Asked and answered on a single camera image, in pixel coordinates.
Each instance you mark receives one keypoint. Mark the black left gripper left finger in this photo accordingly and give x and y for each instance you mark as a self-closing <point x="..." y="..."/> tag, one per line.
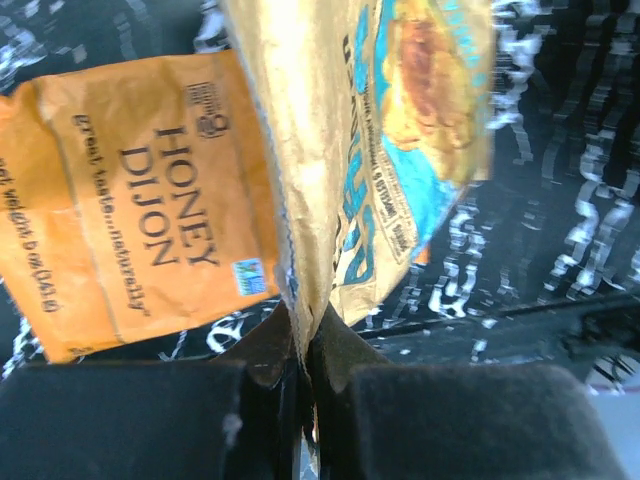
<point x="232" y="417"/>

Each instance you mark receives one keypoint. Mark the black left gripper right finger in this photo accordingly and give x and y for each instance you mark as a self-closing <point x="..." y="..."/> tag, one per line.
<point x="380" y="420"/>

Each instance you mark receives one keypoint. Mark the orange honey dijon chips bag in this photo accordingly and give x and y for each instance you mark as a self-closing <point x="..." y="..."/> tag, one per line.
<point x="136" y="201"/>

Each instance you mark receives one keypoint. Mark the gold chips bag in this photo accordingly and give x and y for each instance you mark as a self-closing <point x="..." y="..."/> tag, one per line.
<point x="375" y="118"/>

